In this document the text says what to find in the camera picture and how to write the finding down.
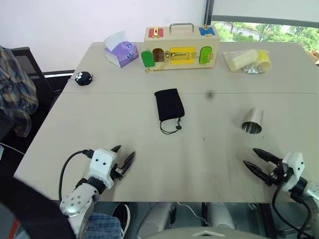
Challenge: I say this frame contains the black and white shoe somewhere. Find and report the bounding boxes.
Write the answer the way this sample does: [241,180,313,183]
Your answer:
[111,202,132,238]

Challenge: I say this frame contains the black round plush toy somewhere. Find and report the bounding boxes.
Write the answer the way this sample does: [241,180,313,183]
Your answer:
[74,71,94,87]

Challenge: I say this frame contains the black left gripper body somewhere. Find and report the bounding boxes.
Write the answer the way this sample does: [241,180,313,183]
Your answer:
[110,161,125,182]

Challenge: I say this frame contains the pile of metal screws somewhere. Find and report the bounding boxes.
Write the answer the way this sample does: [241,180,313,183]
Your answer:
[240,63,266,75]

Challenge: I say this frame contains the grey robot torso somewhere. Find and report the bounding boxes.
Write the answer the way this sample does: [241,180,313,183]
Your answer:
[158,226,266,239]

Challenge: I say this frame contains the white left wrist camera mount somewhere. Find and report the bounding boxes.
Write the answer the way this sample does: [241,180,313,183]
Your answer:
[89,148,118,188]

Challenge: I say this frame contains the clear plastic bag cream contents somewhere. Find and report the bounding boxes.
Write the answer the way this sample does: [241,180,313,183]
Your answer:
[222,48,260,73]

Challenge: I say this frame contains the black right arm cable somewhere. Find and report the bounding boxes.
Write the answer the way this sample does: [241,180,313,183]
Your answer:
[272,185,316,239]

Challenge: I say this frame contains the yellow plastic cup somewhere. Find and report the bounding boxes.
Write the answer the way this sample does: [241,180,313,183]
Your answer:
[256,49,272,71]

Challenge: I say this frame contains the purple tissue box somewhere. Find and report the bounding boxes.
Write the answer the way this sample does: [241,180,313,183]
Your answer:
[103,30,140,69]

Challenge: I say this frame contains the wooden lock puzzle box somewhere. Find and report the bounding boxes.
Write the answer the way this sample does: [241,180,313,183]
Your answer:
[140,22,220,74]

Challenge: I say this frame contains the dark window frame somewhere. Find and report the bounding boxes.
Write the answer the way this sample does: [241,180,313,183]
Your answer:
[210,14,319,28]

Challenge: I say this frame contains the black drawstring pouch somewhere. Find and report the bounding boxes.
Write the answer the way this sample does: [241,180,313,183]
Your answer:
[154,88,186,135]

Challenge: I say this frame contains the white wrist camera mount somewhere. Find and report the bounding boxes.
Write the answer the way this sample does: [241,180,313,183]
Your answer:
[281,151,306,192]
[89,148,118,188]

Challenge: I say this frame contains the cardboard box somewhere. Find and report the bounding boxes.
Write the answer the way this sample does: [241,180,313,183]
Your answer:
[308,49,319,68]

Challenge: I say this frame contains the stainless steel cup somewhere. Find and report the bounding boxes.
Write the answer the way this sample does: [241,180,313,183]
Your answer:
[240,107,264,135]

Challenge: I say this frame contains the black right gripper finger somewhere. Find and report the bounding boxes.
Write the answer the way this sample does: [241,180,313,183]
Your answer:
[252,148,281,165]
[242,160,273,182]

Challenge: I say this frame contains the plaid shirt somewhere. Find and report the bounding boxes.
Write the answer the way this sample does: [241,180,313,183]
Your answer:
[0,45,39,138]

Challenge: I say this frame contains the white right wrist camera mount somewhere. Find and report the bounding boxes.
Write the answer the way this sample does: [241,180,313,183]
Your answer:
[281,151,306,192]

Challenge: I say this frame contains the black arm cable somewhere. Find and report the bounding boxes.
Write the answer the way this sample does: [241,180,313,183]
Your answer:
[272,185,316,239]
[58,149,94,201]

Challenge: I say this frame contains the blind pull cord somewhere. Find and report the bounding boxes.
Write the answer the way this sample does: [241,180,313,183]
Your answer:
[203,0,213,26]

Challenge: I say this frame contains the thin white cable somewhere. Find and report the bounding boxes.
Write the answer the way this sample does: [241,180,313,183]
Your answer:
[175,202,209,227]

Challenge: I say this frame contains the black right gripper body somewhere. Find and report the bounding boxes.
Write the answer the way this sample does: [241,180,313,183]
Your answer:
[265,159,294,187]

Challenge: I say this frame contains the black office chair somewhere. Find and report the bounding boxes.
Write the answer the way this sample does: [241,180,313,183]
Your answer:
[10,46,76,113]

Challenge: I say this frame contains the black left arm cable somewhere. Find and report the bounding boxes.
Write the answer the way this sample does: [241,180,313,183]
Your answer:
[58,149,94,201]

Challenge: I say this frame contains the grey rounded robot leg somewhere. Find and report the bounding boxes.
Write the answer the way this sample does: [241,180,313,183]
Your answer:
[207,202,237,231]
[140,201,177,239]

